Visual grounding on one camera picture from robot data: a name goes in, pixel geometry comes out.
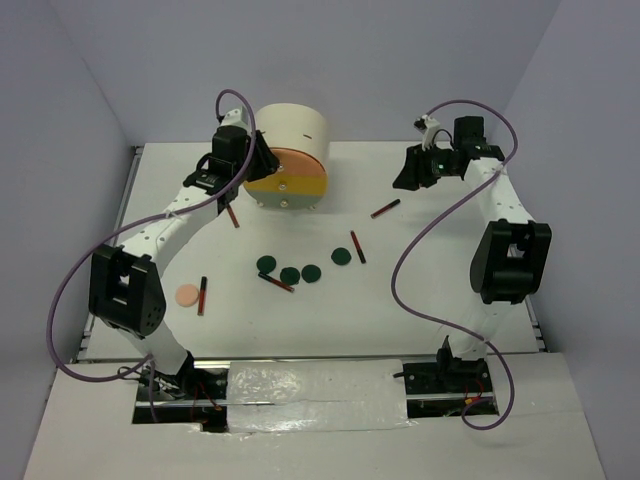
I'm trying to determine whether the peach round makeup puff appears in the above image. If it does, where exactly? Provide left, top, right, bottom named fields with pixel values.
left=175, top=284, right=200, bottom=308

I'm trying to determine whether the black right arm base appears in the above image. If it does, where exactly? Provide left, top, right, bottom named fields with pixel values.
left=393, top=336, right=498, bottom=419

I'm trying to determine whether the red lip gloss by pads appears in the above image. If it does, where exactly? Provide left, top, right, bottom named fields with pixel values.
left=258, top=272, right=295, bottom=293

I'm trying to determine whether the orange top drawer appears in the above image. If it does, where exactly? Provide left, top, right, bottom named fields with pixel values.
left=271, top=148, right=326, bottom=178

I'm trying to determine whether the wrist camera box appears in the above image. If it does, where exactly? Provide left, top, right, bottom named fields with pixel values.
left=413, top=114, right=441, bottom=150
left=219, top=107, right=250, bottom=131

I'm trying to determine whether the yellow drawer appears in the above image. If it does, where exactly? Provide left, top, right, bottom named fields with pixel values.
left=244, top=171, right=328, bottom=196

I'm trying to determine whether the red lip gloss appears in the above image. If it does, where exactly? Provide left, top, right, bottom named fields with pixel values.
left=350, top=230, right=367, bottom=264
left=258, top=272, right=295, bottom=293
left=226, top=205, right=240, bottom=229
left=197, top=275, right=208, bottom=316
left=370, top=199, right=401, bottom=219

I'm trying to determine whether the green round pad folded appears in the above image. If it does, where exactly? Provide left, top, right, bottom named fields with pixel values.
left=279, top=267, right=301, bottom=286

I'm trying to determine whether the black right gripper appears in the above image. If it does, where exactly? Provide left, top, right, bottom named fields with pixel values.
left=393, top=140, right=460, bottom=191

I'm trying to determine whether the green round pad rightmost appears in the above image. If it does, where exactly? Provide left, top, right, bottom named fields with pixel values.
left=331, top=247, right=352, bottom=266

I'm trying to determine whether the cream round drawer cabinet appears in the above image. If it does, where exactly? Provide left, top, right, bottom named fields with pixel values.
left=256, top=103, right=329, bottom=177

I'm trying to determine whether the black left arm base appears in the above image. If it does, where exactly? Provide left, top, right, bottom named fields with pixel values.
left=128, top=354, right=229, bottom=433

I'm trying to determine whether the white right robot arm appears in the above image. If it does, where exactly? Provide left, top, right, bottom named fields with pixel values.
left=393, top=115, right=552, bottom=391

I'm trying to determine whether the clear plastic sheet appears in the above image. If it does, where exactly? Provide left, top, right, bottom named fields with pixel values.
left=226, top=359, right=410, bottom=433

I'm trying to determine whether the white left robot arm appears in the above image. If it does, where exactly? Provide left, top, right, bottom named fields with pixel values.
left=89, top=125, right=279, bottom=399

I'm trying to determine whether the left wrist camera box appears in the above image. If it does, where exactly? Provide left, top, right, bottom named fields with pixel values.
left=219, top=107, right=250, bottom=131

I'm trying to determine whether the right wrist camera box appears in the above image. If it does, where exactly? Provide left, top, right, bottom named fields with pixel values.
left=413, top=114, right=441, bottom=150

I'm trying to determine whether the green round pad leftmost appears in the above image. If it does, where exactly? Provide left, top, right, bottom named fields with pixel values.
left=256, top=255, right=277, bottom=275

